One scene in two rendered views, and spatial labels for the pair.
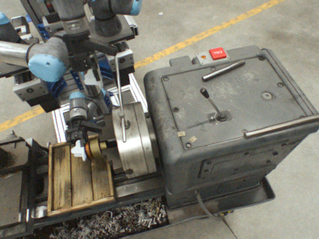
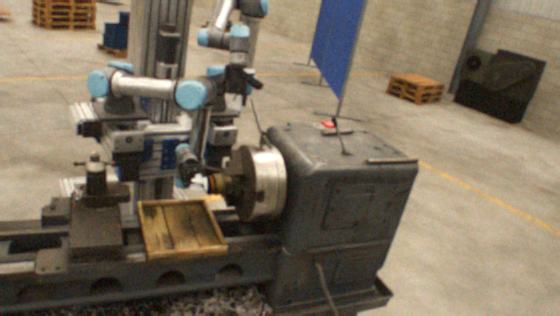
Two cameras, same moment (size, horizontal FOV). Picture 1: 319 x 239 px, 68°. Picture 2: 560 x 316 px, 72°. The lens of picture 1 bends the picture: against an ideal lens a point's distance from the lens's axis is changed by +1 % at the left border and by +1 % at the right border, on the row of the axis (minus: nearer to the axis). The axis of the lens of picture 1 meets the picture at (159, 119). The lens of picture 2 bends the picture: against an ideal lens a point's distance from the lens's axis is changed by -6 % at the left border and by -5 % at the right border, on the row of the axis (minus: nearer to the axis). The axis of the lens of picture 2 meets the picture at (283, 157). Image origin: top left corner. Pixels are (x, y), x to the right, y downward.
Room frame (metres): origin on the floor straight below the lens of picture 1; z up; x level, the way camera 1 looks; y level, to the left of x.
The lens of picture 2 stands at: (-0.96, 0.54, 1.86)
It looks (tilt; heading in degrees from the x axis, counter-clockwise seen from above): 23 degrees down; 340
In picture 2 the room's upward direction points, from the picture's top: 12 degrees clockwise
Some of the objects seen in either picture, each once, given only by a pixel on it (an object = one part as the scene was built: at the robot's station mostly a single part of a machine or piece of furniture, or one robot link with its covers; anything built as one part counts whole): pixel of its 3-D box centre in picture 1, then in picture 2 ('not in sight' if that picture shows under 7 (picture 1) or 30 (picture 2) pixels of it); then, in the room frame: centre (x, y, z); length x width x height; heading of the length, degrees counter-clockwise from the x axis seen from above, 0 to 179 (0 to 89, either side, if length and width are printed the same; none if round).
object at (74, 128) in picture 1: (77, 131); (191, 172); (0.55, 0.38, 1.08); 0.12 x 0.09 x 0.08; 9
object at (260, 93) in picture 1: (217, 118); (332, 181); (0.57, -0.26, 1.06); 0.59 x 0.48 x 0.39; 99
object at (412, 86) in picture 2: not in sight; (416, 88); (6.95, -5.13, 0.22); 1.25 x 0.86 x 0.44; 120
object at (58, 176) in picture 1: (80, 171); (179, 226); (0.44, 0.41, 0.89); 0.36 x 0.30 x 0.04; 9
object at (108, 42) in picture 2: not in sight; (135, 33); (7.76, 1.05, 0.39); 1.20 x 0.80 x 0.79; 125
